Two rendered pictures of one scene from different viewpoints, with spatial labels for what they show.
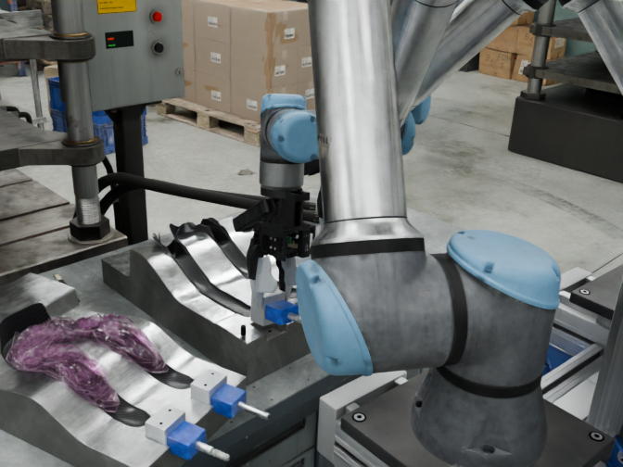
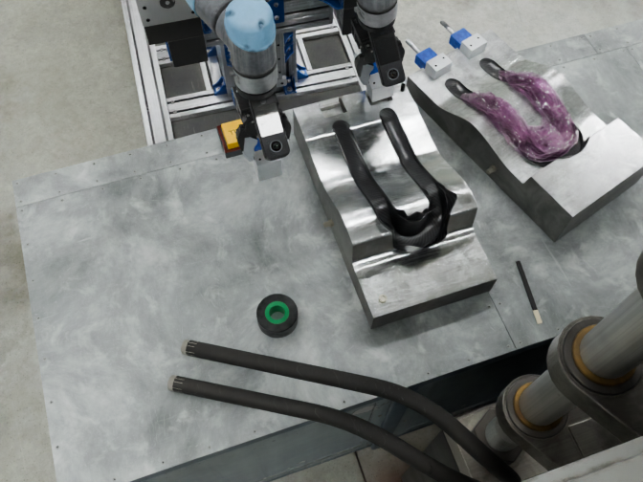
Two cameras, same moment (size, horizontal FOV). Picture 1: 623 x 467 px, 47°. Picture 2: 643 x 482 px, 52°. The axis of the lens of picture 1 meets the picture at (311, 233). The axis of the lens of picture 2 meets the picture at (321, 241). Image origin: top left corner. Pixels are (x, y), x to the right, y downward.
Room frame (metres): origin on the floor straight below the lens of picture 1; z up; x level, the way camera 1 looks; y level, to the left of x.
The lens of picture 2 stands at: (2.02, 0.37, 2.03)
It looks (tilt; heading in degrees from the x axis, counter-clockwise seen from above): 62 degrees down; 204
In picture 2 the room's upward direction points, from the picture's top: 2 degrees clockwise
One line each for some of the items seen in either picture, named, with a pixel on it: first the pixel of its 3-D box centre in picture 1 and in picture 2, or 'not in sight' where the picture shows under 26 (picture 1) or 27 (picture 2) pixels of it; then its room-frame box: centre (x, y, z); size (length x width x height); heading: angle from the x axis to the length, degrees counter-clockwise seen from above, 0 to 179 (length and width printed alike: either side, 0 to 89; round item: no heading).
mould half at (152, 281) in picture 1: (218, 279); (388, 190); (1.30, 0.19, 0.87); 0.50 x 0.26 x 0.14; 45
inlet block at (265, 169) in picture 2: not in sight; (260, 145); (1.36, -0.08, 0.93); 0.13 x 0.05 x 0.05; 45
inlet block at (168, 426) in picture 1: (192, 442); (458, 37); (0.82, 0.16, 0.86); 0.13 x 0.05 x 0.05; 62
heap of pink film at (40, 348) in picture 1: (81, 346); (525, 108); (0.99, 0.37, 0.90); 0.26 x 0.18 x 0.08; 62
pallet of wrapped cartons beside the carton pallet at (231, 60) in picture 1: (241, 61); not in sight; (5.59, 0.60, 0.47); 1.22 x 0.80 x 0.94; 49
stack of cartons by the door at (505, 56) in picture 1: (524, 38); not in sight; (7.70, -2.15, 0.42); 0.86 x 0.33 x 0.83; 45
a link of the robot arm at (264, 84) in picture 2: not in sight; (254, 72); (1.38, -0.07, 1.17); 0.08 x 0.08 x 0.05
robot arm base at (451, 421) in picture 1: (482, 391); not in sight; (0.66, -0.20, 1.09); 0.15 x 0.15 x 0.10
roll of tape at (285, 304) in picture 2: not in sight; (277, 316); (1.63, 0.10, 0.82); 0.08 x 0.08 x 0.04
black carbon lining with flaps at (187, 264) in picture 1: (219, 261); (393, 170); (1.28, 0.18, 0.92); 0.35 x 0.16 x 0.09; 45
